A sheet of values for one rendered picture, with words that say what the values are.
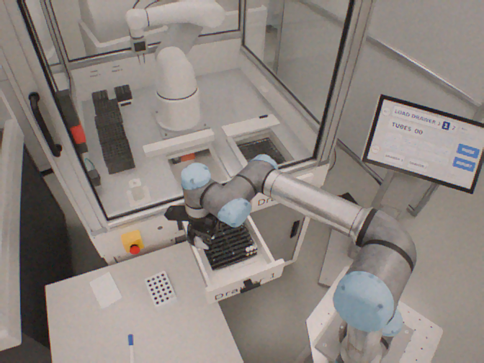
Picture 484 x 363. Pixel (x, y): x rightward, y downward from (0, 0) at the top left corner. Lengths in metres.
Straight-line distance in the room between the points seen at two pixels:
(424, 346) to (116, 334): 1.11
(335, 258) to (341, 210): 1.53
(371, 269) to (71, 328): 1.06
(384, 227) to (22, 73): 0.86
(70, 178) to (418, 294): 2.12
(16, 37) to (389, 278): 0.89
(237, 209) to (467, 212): 2.52
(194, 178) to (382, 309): 0.51
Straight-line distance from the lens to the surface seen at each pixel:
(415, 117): 1.57
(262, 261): 1.27
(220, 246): 1.22
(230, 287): 1.15
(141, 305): 1.31
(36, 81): 0.88
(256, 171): 0.86
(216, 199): 0.81
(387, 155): 1.54
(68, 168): 1.03
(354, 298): 0.65
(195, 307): 1.27
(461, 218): 3.02
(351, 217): 0.76
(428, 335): 1.43
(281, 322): 2.07
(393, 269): 0.68
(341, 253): 2.32
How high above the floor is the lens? 1.95
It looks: 48 degrees down
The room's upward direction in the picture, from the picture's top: 3 degrees clockwise
